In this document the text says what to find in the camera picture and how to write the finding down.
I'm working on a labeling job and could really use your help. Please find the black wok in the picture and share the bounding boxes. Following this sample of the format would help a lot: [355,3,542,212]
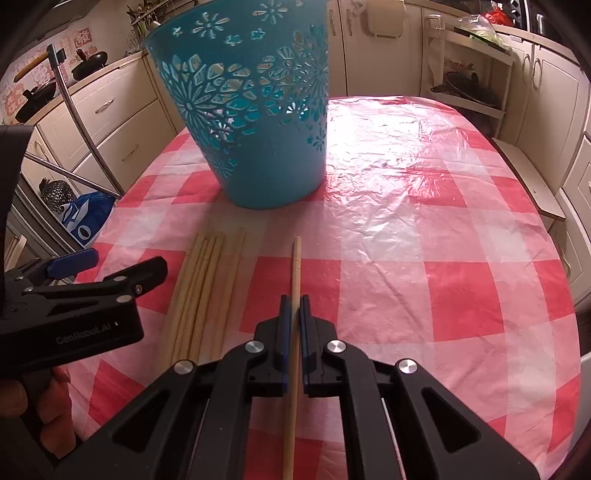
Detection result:
[71,49,108,81]

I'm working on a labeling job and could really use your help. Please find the hanging trash bin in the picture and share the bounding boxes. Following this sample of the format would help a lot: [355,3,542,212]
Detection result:
[366,0,406,39]

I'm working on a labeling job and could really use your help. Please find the person left hand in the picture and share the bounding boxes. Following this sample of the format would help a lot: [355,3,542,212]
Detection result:
[1,367,76,459]

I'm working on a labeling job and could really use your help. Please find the white rolling kitchen cart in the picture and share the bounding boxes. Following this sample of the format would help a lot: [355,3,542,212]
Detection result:
[421,11,517,136]

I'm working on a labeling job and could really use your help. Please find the teal perforated plastic bin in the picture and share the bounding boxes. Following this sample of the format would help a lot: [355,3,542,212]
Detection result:
[144,0,329,209]

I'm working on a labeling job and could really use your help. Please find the blue white bag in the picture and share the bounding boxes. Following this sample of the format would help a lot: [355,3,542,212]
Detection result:
[57,192,115,247]

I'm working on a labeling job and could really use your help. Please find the blue dustpan with handle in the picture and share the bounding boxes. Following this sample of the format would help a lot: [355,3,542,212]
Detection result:
[46,44,125,199]

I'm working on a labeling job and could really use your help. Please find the white step stool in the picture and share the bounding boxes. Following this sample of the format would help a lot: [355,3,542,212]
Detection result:
[491,138,566,221]

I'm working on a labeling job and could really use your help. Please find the red checkered plastic tablecloth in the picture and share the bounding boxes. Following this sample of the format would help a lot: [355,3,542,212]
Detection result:
[69,97,580,478]

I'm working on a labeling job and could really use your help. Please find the red plastic bag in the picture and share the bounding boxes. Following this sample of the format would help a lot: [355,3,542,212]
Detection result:
[484,2,514,27]

